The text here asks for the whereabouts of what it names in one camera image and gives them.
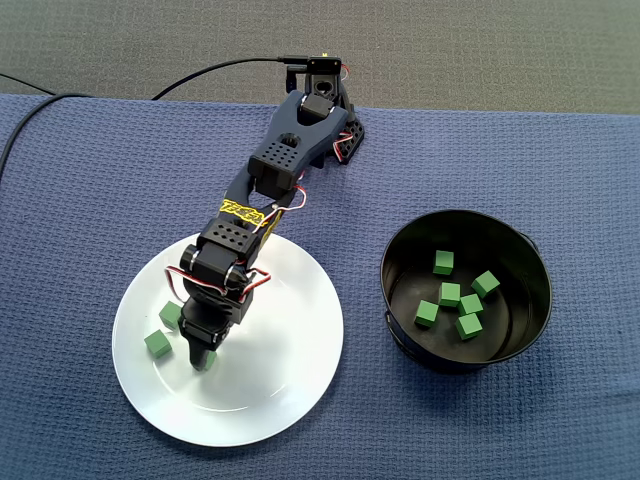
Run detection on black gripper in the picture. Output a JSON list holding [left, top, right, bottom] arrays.
[[177, 285, 255, 373]]

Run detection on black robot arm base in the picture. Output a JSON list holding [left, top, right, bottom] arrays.
[[284, 53, 367, 167]]

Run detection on white round plate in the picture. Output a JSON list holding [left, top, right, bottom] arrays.
[[111, 230, 345, 448]]

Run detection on black round container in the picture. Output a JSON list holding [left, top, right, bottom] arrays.
[[379, 209, 554, 376]]

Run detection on blue woven table mat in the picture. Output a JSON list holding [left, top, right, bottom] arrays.
[[0, 93, 640, 480]]

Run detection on red white servo wire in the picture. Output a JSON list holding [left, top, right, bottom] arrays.
[[257, 183, 309, 232], [164, 266, 274, 304], [333, 130, 355, 162]]

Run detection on black cable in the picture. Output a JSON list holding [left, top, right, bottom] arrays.
[[0, 53, 310, 174], [0, 72, 56, 96]]

